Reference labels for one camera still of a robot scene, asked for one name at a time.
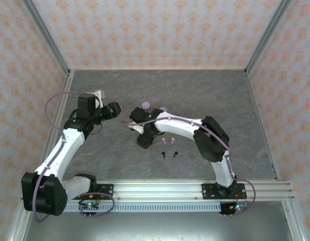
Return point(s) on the aluminium floor rail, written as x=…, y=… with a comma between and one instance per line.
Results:
x=60, y=105
x=257, y=110

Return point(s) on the purple earbud charging case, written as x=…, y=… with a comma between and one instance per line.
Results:
x=163, y=109
x=145, y=105

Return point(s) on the aluminium frame post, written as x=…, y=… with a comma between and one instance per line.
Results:
x=267, y=37
x=48, y=37

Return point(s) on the aluminium frame rail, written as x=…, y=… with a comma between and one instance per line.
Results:
x=294, y=223
x=18, y=226

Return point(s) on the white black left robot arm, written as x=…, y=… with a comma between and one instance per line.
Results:
x=67, y=145

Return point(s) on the small circuit board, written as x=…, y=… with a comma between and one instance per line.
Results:
x=89, y=206
x=237, y=207

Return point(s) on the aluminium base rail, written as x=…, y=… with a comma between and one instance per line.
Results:
x=157, y=189

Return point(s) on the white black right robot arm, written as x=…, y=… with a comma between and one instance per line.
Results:
x=177, y=126

